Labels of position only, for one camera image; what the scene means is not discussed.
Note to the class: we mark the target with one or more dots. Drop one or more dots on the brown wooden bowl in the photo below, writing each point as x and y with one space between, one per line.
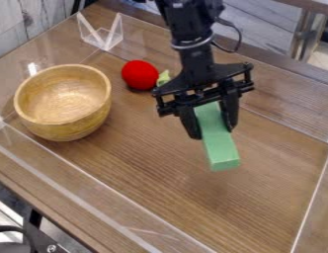
64 102

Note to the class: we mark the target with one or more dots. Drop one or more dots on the green rectangular stick block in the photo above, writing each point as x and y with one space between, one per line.
220 146

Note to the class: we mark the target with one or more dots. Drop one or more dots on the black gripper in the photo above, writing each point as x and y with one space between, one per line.
204 82

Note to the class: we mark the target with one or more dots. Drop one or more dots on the red plush strawberry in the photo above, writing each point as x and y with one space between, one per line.
142 76

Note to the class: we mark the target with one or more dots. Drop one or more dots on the clear acrylic front barrier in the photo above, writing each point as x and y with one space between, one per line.
101 217

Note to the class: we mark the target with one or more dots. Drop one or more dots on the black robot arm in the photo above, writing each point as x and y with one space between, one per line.
191 19

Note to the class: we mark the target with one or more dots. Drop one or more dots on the black table frame bracket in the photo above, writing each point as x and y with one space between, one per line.
22 236

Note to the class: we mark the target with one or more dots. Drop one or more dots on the metal table leg background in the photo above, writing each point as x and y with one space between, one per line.
307 36

